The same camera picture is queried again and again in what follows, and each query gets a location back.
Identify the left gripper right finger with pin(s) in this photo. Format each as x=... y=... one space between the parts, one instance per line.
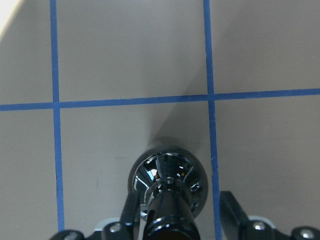
x=233 y=218

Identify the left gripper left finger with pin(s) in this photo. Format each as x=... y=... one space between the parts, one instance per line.
x=131 y=216

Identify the dark wine bottle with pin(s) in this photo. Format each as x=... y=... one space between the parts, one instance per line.
x=173 y=188

